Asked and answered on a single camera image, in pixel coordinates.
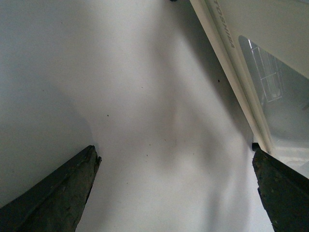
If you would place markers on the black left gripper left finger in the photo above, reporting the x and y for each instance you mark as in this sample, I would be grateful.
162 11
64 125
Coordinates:
56 203

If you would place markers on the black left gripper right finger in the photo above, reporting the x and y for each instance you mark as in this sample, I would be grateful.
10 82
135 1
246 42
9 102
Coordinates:
284 192

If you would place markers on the white Toshiba toaster oven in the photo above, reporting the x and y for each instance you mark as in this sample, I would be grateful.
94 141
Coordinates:
270 21

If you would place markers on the wire oven rack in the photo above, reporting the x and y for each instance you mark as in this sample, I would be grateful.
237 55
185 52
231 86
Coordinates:
269 72

